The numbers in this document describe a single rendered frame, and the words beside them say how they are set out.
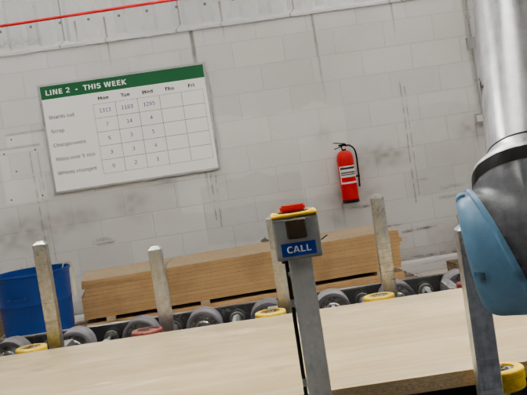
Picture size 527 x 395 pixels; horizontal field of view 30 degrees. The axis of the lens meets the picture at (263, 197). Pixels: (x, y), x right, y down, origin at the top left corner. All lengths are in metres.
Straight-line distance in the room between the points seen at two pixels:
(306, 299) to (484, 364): 0.29
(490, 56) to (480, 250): 0.21
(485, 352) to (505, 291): 0.69
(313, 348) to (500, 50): 0.70
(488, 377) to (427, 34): 7.48
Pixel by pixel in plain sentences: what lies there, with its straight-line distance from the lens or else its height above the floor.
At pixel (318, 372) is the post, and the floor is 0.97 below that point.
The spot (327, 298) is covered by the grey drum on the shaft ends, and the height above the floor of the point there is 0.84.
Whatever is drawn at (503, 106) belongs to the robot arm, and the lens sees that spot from 0.93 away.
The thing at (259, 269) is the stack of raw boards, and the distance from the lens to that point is 7.33.
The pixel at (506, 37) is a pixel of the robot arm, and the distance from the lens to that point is 0.97.
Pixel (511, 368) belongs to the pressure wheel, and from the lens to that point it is 1.67.
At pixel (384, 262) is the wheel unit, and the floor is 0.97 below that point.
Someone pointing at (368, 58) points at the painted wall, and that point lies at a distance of 8.78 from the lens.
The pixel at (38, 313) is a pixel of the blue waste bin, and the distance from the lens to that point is 6.91.
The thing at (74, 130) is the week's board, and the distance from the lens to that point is 8.56.
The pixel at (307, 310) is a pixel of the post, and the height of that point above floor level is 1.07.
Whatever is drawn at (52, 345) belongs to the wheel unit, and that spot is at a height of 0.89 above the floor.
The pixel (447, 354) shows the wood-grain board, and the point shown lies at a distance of 1.84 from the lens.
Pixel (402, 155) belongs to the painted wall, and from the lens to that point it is 8.80.
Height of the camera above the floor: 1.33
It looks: 3 degrees down
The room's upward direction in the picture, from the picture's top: 9 degrees counter-clockwise
